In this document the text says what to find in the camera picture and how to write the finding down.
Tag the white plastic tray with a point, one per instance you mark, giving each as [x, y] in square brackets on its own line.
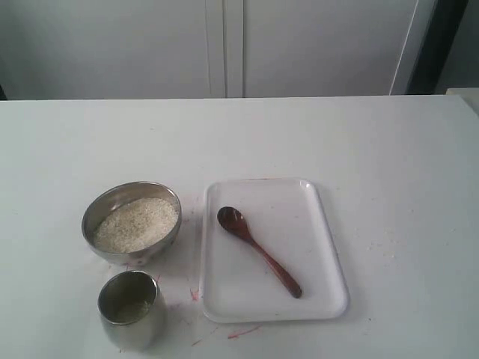
[286, 218]

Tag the steel bowl of rice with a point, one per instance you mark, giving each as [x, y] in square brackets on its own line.
[131, 223]

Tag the white cabinet doors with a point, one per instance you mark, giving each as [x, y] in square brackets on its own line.
[209, 49]

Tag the dark door frame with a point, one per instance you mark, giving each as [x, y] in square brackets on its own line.
[436, 45]

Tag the brown wooden spoon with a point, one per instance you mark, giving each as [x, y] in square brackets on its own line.
[233, 221]

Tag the small steel cup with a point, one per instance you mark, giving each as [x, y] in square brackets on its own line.
[132, 310]

